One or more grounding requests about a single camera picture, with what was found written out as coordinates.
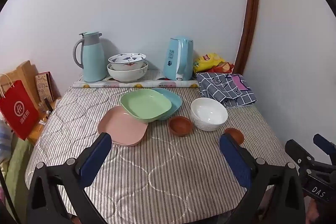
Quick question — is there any light blue plate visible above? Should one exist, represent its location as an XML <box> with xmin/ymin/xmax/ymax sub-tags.
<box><xmin>152</xmin><ymin>88</ymin><xmax>182</xmax><ymax>121</ymax></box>

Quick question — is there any green plate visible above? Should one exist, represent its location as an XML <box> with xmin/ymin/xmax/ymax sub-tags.
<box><xmin>120</xmin><ymin>90</ymin><xmax>172</xmax><ymax>119</ymax></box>

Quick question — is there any pink plate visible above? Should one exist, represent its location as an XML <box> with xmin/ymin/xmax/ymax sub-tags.
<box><xmin>98</xmin><ymin>106</ymin><xmax>148</xmax><ymax>147</ymax></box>

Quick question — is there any brown wooden door frame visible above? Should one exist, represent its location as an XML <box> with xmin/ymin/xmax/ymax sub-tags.
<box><xmin>234</xmin><ymin>0</ymin><xmax>260</xmax><ymax>75</ymax></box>

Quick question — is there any person's right hand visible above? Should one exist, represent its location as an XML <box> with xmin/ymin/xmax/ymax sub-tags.
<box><xmin>307</xmin><ymin>199</ymin><xmax>321</xmax><ymax>224</ymax></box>

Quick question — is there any brown patterned book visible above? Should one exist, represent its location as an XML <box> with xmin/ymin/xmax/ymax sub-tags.
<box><xmin>35</xmin><ymin>71</ymin><xmax>55</xmax><ymax>104</ymax></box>

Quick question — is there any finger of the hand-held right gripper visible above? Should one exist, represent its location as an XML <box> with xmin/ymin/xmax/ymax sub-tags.
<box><xmin>313</xmin><ymin>133</ymin><xmax>336</xmax><ymax>159</ymax></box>
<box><xmin>285</xmin><ymin>139</ymin><xmax>315</xmax><ymax>172</ymax></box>

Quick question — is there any green cloth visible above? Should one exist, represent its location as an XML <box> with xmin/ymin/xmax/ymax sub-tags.
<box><xmin>5</xmin><ymin>135</ymin><xmax>34</xmax><ymax>214</ymax></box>

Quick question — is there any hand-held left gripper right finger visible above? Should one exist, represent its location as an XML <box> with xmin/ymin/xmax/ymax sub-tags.
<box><xmin>219</xmin><ymin>133</ymin><xmax>306</xmax><ymax>224</ymax></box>

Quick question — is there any yellow chip bag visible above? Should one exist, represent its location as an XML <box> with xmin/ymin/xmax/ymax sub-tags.
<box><xmin>193</xmin><ymin>53</ymin><xmax>226</xmax><ymax>73</ymax></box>

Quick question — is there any wooden side table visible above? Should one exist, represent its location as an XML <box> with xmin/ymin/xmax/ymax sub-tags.
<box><xmin>28</xmin><ymin>98</ymin><xmax>62</xmax><ymax>143</ymax></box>

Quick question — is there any fruit print table cover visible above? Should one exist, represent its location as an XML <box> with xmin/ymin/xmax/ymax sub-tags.
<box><xmin>73</xmin><ymin>70</ymin><xmax>202</xmax><ymax>88</ymax></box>

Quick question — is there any light blue electric kettle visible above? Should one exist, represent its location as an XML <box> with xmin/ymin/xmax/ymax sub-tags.
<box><xmin>163</xmin><ymin>35</ymin><xmax>194</xmax><ymax>81</ymax></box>

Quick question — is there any teal thermos jug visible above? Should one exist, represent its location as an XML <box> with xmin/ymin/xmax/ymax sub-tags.
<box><xmin>73</xmin><ymin>31</ymin><xmax>108</xmax><ymax>83</ymax></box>

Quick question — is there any striped quilted blanket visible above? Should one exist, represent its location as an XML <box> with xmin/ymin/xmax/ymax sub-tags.
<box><xmin>25</xmin><ymin>85</ymin><xmax>297</xmax><ymax>224</ymax></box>

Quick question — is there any orange snack bag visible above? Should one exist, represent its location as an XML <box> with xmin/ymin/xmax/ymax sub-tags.
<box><xmin>207</xmin><ymin>61</ymin><xmax>235</xmax><ymax>74</ymax></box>

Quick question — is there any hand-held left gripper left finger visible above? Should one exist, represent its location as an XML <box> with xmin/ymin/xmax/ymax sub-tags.
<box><xmin>26</xmin><ymin>132</ymin><xmax>113</xmax><ymax>224</ymax></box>

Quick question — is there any blue checkered cloth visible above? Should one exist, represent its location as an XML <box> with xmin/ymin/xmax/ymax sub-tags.
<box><xmin>196</xmin><ymin>72</ymin><xmax>258</xmax><ymax>108</ymax></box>

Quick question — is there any red paper bag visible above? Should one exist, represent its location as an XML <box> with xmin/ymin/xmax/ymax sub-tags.
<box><xmin>0</xmin><ymin>74</ymin><xmax>40</xmax><ymax>141</ymax></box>

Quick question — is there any large white serving bowl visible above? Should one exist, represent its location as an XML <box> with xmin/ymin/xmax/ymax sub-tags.
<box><xmin>107</xmin><ymin>61</ymin><xmax>149</xmax><ymax>83</ymax></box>

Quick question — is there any white bowl with red print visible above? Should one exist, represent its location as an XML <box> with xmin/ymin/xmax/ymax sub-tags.
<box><xmin>108</xmin><ymin>53</ymin><xmax>147</xmax><ymax>70</ymax></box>

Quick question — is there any white bowl with grey swirls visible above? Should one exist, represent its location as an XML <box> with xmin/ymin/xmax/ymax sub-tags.
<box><xmin>191</xmin><ymin>97</ymin><xmax>228</xmax><ymax>132</ymax></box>

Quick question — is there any wooden cutting board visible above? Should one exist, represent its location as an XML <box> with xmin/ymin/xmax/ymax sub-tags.
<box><xmin>5</xmin><ymin>60</ymin><xmax>40</xmax><ymax>109</ymax></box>

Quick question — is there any small brown bowl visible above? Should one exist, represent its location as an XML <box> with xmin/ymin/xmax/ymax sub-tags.
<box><xmin>224</xmin><ymin>128</ymin><xmax>245</xmax><ymax>146</ymax></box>
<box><xmin>168</xmin><ymin>116</ymin><xmax>193</xmax><ymax>137</ymax></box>

